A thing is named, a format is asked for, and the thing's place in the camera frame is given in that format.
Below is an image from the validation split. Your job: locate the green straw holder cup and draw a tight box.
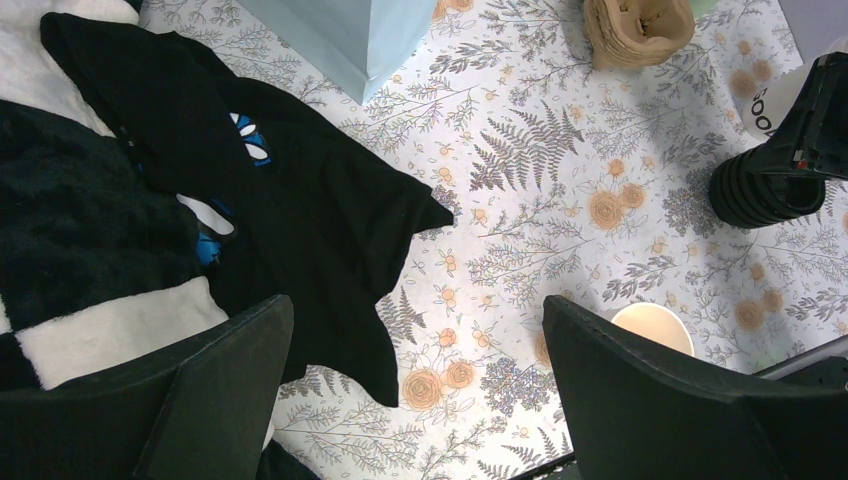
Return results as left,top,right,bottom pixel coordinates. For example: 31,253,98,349
689,0,718,19

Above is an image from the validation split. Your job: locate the white paper coffee cup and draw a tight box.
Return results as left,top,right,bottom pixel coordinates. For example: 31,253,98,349
611,302,695,357

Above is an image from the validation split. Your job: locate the black white checkered blanket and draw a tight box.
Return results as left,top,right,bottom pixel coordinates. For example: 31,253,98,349
0,0,319,480

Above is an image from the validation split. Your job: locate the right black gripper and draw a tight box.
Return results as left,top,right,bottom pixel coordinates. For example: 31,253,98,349
749,51,847,180

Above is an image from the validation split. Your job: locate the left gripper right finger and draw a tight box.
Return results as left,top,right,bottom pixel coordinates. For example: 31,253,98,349
543,296,847,479

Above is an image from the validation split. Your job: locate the floral patterned table mat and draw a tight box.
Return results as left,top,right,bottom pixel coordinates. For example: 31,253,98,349
141,1,847,479

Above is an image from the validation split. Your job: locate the black t-shirt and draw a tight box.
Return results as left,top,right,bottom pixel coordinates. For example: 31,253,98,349
40,13,454,407

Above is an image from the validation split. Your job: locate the stack of white paper cups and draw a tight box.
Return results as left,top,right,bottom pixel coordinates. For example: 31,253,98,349
741,59,815,141

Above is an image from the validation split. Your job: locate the brown cardboard cup carrier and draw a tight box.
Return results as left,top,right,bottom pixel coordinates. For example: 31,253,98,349
583,0,695,70

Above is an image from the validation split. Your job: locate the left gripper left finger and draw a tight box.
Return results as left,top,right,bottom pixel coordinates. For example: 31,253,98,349
1,295,294,479

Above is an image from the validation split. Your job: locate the light blue paper bag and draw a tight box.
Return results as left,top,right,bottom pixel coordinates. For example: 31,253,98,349
240,0,437,105

